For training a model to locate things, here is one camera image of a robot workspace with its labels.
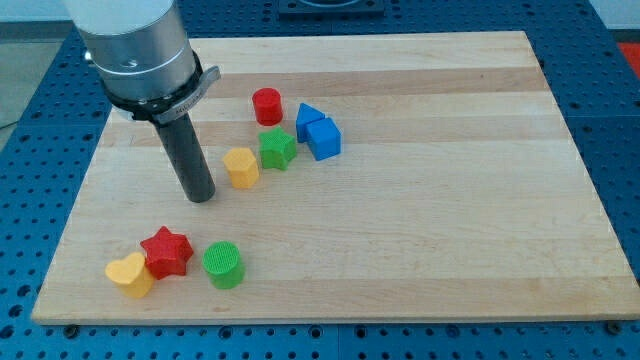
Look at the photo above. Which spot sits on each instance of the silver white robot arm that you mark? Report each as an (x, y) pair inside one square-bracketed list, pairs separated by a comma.
[(143, 55)]

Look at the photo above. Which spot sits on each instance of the yellow heart block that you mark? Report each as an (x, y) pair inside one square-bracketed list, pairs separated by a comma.
[(130, 275)]

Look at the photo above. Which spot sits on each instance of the blue cube block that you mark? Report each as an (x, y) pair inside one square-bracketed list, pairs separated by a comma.
[(324, 139)]

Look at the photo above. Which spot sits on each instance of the green star block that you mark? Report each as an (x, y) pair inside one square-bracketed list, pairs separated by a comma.
[(277, 148)]

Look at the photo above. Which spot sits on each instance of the blue triangle block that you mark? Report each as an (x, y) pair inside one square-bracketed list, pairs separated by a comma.
[(305, 116)]

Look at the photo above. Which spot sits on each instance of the wooden board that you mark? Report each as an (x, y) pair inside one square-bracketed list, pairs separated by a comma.
[(459, 195)]

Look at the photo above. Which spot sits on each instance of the yellow hexagon block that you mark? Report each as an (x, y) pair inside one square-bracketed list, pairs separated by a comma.
[(242, 168)]

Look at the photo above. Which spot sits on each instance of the red cylinder block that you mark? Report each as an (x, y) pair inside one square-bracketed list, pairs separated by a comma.
[(267, 103)]

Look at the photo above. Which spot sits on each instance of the green cylinder block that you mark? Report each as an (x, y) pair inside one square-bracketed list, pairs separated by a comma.
[(223, 264)]

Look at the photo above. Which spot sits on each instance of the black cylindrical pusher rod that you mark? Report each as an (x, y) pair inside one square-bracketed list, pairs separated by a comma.
[(184, 151)]

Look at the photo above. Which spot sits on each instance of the red star block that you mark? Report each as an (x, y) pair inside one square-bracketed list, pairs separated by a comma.
[(167, 253)]

